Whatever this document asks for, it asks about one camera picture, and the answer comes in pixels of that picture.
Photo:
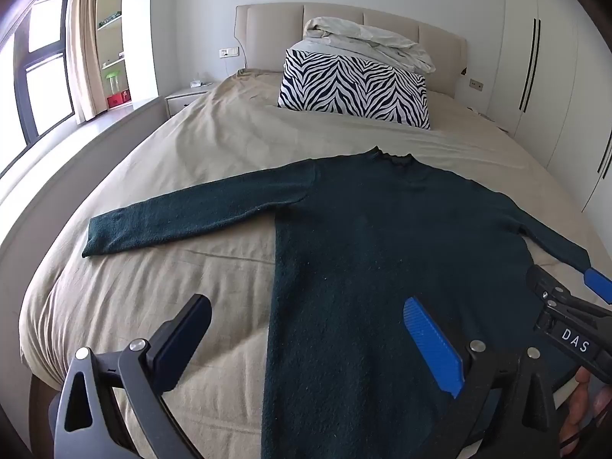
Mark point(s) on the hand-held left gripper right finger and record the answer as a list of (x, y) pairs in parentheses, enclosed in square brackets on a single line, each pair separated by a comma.
[(432, 349)]

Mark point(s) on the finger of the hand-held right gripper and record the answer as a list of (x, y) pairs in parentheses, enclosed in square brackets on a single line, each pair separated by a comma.
[(542, 282), (600, 286)]

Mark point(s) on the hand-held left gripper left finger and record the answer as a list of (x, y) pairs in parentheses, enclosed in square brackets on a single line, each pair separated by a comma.
[(184, 339)]

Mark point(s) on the dark green sweater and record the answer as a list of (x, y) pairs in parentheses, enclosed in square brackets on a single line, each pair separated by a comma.
[(358, 248)]

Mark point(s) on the person's right hand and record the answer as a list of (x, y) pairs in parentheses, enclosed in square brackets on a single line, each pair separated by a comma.
[(585, 406)]

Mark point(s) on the beige bed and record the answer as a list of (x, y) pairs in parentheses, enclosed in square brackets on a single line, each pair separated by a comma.
[(215, 153)]

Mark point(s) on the white wardrobe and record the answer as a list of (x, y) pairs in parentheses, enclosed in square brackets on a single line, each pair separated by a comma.
[(559, 81)]

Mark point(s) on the white nightstand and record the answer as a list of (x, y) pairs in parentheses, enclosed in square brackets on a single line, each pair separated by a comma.
[(184, 98)]

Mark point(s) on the red box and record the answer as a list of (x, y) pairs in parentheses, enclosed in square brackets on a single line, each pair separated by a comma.
[(117, 100)]

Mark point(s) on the green lid jar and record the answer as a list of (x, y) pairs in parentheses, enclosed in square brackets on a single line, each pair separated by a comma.
[(112, 83)]

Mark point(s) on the zebra print pillow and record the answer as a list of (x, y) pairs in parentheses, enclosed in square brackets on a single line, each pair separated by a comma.
[(354, 88)]

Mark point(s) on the crumpled white duvet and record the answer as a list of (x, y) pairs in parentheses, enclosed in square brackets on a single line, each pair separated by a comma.
[(373, 40)]

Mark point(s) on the black framed window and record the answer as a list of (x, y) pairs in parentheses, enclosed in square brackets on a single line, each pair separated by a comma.
[(38, 71)]

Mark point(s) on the beige curtain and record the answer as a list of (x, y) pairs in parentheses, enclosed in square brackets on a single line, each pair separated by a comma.
[(83, 48)]

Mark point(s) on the white wall socket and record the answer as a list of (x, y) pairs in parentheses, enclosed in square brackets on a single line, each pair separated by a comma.
[(228, 52)]

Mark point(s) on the white wall shelf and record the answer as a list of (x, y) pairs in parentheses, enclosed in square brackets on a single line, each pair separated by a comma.
[(111, 28)]

